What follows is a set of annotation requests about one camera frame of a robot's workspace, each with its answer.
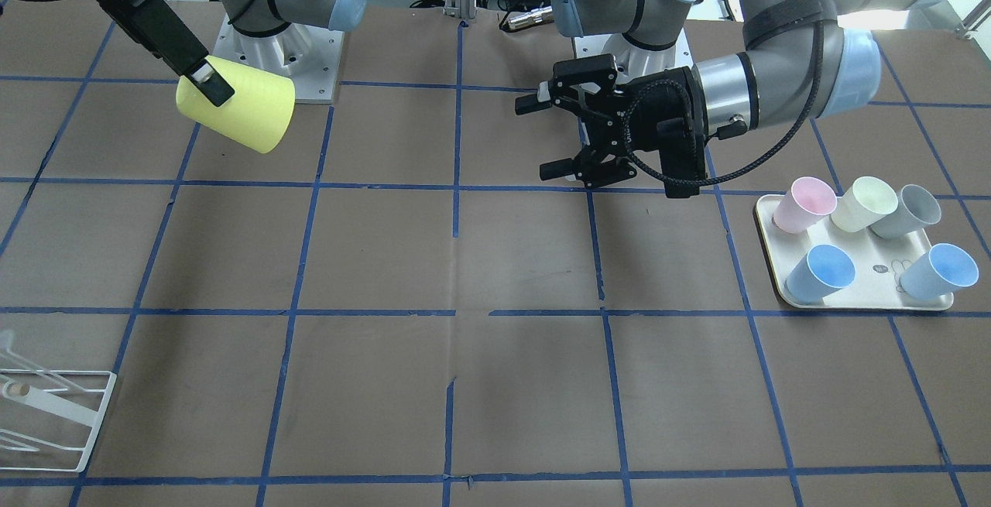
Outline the blue plastic cup near centre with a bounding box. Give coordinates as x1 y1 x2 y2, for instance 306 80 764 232
785 245 856 303

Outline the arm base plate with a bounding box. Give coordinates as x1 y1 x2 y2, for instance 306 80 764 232
572 29 694 84
213 17 346 104

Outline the blue plastic cup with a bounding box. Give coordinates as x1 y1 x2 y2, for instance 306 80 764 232
785 245 856 303
899 243 980 301

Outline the silver metal cylinder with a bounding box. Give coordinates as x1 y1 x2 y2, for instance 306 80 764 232
499 5 554 33

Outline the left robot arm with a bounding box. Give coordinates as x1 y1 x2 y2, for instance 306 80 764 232
516 0 941 199

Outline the cream plastic tray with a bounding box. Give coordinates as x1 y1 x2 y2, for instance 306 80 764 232
754 194 955 312

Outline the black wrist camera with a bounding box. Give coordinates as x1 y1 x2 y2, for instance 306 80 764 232
656 118 707 199

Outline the yellow plastic cup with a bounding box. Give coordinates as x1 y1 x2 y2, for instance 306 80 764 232
176 56 295 153

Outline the blue plastic cup outer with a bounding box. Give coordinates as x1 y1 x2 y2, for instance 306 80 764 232
899 243 980 301

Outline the white wire cup rack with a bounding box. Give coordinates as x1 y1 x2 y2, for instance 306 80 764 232
1 330 117 473

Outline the grey plastic cup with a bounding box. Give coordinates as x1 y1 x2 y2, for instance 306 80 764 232
869 185 942 239

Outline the cream plastic cup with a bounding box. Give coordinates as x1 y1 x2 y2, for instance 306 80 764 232
829 176 899 233

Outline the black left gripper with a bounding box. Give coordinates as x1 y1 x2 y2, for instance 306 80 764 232
516 54 708 189

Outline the pink plastic cup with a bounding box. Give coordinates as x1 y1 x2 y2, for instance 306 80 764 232
772 176 838 233

